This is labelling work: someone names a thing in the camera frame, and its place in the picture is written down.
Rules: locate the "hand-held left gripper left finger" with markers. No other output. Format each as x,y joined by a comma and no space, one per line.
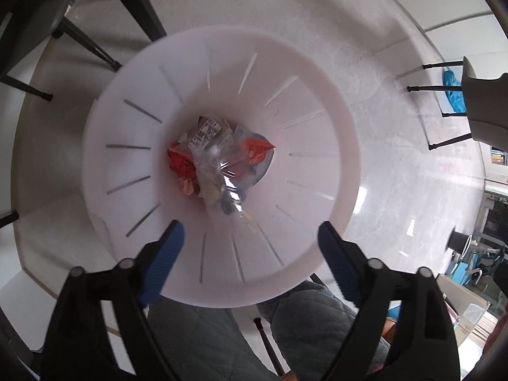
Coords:
162,262

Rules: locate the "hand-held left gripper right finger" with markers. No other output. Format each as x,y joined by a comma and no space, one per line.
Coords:
337,262

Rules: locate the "beige paper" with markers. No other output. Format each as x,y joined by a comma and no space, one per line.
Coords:
210,195

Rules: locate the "clear plastic bottle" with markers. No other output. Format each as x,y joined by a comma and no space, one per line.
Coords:
214,170

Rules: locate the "white slotted waste bin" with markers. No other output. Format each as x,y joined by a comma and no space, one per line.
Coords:
278,87

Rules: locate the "person's grey quilted trousers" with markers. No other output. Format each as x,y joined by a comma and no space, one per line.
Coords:
198,345

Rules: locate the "thin black metal leg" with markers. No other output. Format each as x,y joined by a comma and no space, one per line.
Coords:
270,349

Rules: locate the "black cylinder object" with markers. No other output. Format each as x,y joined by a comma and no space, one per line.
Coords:
458,241

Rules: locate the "cardboard box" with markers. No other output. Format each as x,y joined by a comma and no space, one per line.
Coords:
464,297

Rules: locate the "white printed packet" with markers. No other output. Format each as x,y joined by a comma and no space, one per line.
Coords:
204,133

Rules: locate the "blue plastic bag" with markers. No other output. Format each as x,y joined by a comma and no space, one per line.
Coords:
454,91

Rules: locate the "light grey chair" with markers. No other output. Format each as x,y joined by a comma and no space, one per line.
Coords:
484,103

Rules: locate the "black table leg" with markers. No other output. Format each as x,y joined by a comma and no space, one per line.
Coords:
139,4

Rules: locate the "dark chair with black legs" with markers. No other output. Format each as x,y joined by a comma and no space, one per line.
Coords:
31,8

